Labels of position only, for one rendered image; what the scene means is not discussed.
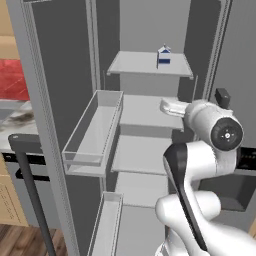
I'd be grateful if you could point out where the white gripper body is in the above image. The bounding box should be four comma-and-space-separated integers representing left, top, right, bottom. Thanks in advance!
159, 98, 188, 119

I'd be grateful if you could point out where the beige base cupboard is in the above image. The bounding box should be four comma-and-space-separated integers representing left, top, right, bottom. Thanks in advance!
0, 155, 30, 228

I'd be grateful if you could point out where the beige wall cupboard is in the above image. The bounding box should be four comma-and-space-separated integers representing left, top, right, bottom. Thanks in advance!
0, 0, 22, 61

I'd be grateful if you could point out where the grey dishwasher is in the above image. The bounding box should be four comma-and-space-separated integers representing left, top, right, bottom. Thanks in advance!
0, 151, 62, 230

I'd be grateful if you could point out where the grey fridge shelf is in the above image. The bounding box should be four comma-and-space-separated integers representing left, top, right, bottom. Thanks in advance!
110, 134, 175, 177
106, 50, 195, 80
119, 93, 186, 131

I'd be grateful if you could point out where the blue and white milk carton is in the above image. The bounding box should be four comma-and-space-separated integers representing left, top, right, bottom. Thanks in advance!
156, 43, 172, 70

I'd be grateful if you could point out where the grey fridge door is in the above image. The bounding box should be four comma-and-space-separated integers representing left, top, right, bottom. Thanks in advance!
5, 0, 125, 256
201, 0, 256, 234

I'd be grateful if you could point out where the grey left fridge door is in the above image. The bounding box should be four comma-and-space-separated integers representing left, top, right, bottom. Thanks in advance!
5, 0, 125, 256

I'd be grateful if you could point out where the grey right fridge door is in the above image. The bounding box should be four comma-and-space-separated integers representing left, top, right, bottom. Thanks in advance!
201, 0, 256, 234

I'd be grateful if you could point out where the grey fridge body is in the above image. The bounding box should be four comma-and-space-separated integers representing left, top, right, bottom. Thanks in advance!
85, 0, 234, 256

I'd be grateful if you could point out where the small clear door bin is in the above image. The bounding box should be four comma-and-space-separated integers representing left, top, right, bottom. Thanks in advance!
86, 191, 125, 256

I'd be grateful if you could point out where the large clear door bin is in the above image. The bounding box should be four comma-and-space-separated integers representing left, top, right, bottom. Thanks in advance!
61, 89, 125, 178

